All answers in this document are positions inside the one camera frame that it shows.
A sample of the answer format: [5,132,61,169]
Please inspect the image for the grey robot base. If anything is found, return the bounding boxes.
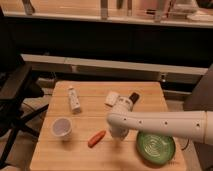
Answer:
[183,63,213,171]

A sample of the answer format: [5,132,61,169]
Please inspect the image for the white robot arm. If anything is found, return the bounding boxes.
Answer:
[106,97,213,145]

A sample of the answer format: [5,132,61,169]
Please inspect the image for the black rectangular block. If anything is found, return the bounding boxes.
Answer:
[129,92,140,104]

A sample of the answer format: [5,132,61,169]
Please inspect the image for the green ribbed bowl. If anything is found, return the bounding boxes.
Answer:
[136,132,176,165]

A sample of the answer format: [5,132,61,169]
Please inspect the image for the white tube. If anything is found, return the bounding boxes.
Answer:
[68,86,81,114]

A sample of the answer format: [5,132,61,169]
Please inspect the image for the white paper cup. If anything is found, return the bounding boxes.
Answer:
[51,117,72,141]

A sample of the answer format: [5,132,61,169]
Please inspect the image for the black office chair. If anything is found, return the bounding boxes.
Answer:
[0,7,48,163]

